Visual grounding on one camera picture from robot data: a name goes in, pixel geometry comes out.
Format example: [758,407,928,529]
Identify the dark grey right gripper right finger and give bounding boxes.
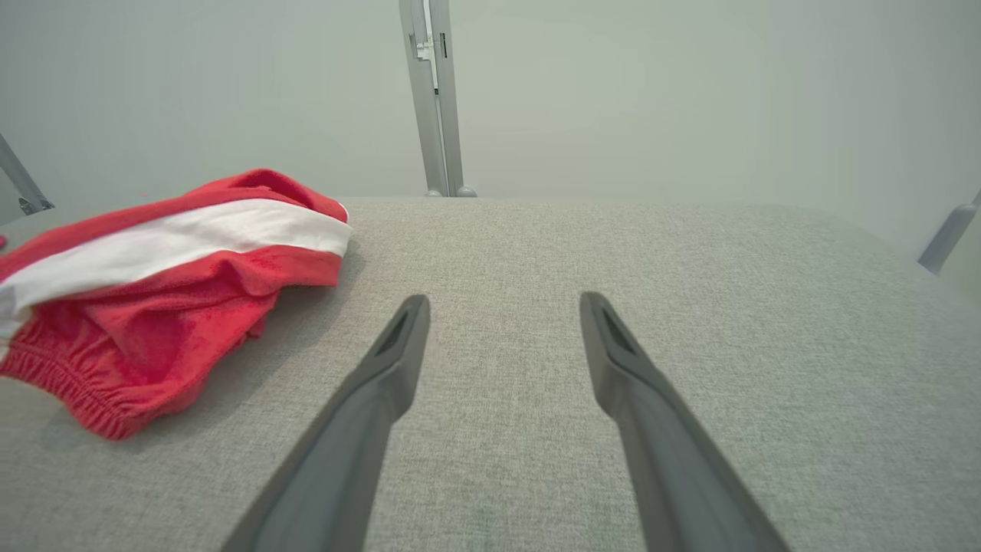
[579,291,790,552]

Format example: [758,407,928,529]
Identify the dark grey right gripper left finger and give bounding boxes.
[222,294,431,552]

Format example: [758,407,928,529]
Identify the grey partition post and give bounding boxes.
[918,190,981,275]
[399,0,477,199]

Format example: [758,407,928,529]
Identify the grey metal stand frame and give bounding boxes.
[0,134,54,217]

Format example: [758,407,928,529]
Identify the red shorts with white stripe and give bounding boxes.
[0,169,353,442]

